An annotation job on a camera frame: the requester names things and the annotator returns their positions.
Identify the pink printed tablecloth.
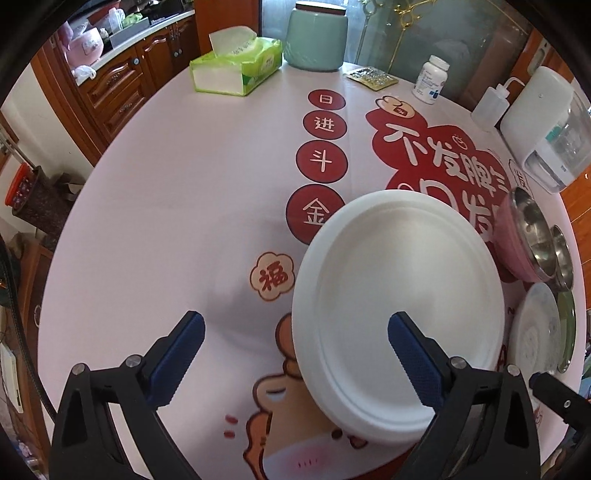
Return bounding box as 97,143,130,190
37,59,584,480

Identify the white pill bottle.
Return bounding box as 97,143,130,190
413,55,450,105

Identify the large white plate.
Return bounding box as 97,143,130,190
291,190,505,444

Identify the green plate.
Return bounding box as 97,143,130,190
557,291,576,374

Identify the wooden kitchen cabinet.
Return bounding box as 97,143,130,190
32,10,199,165

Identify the small steel bowl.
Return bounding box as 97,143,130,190
551,225,574,292

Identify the pink rice cooker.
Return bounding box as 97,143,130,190
65,28,104,68

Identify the green tissue pack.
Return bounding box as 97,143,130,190
189,26,283,97

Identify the clear squeeze bottle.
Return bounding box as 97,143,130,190
471,77,525,132

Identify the blue patterned white plate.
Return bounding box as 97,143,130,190
507,283,561,381

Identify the teal ceramic jar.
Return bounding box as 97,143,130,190
283,1,349,72

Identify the pink steel bowl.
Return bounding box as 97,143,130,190
493,187,557,283

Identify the white countertop sterilizer box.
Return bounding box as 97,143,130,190
500,66,590,193

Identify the patterned coaster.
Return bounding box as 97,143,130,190
345,66,399,92

